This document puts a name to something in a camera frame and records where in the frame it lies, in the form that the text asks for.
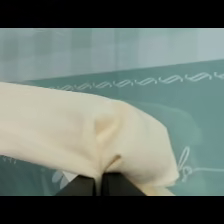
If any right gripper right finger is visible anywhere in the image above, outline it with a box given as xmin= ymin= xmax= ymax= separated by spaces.
xmin=100 ymin=171 xmax=143 ymax=197

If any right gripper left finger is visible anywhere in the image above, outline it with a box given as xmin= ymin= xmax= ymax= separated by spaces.
xmin=55 ymin=175 xmax=98 ymax=197

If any cream shirt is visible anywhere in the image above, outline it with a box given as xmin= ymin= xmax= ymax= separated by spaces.
xmin=0 ymin=81 xmax=181 ymax=197

